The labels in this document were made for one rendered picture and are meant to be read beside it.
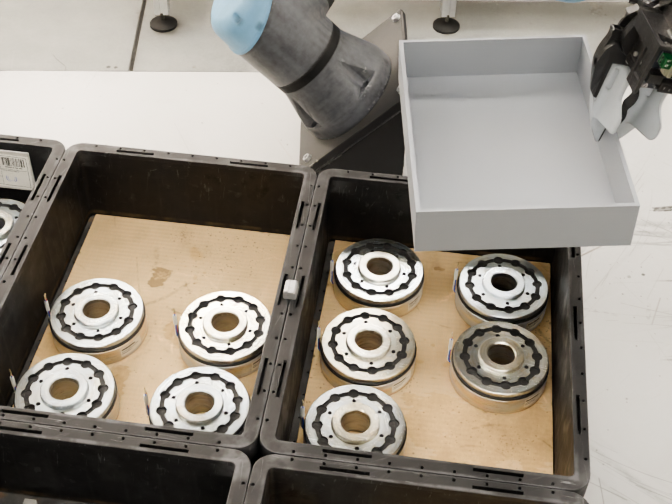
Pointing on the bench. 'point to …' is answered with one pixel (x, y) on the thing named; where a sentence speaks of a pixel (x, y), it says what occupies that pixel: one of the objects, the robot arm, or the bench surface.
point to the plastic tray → (509, 147)
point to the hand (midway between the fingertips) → (606, 125)
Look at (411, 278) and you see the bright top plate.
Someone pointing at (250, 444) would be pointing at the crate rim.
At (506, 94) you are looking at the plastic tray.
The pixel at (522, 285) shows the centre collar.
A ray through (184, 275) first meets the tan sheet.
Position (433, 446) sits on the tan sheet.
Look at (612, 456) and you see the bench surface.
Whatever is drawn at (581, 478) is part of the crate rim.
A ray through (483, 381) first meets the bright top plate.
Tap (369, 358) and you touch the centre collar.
